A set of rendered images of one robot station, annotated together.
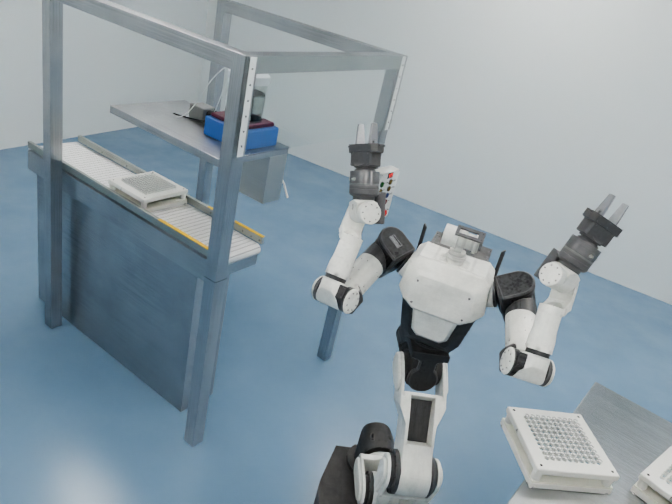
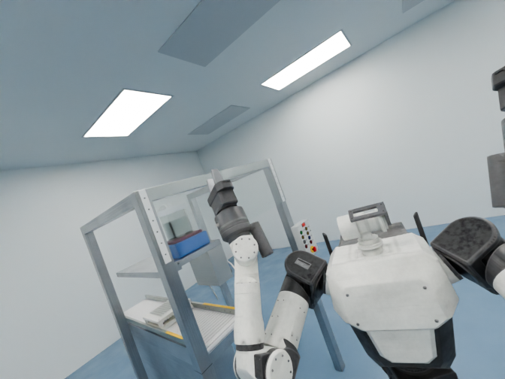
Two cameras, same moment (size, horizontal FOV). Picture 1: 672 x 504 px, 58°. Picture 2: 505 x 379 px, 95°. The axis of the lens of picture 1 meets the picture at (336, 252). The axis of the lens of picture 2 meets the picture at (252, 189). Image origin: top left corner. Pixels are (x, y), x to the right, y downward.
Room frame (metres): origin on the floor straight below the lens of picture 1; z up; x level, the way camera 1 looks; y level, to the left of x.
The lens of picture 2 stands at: (1.07, -0.25, 1.55)
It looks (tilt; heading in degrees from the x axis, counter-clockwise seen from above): 1 degrees down; 11
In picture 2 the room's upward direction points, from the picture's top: 20 degrees counter-clockwise
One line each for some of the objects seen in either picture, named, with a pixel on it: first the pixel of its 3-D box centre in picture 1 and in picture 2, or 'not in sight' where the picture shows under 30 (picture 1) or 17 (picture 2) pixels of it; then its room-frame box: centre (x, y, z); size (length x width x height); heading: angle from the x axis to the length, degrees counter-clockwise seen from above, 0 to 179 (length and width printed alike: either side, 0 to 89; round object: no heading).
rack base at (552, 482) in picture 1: (553, 454); not in sight; (1.39, -0.75, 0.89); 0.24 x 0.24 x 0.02; 11
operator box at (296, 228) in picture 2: (380, 194); (304, 238); (2.84, -0.15, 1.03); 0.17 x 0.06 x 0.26; 149
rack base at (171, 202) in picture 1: (148, 196); (169, 315); (2.46, 0.88, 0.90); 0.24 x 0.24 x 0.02; 60
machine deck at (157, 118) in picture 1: (199, 130); (166, 259); (2.30, 0.64, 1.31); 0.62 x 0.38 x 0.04; 59
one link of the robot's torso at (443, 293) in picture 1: (445, 290); (386, 286); (1.77, -0.38, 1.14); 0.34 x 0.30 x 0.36; 75
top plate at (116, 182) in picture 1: (148, 186); (167, 308); (2.46, 0.88, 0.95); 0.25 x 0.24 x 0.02; 150
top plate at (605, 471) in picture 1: (559, 442); not in sight; (1.39, -0.75, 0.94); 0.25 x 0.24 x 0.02; 101
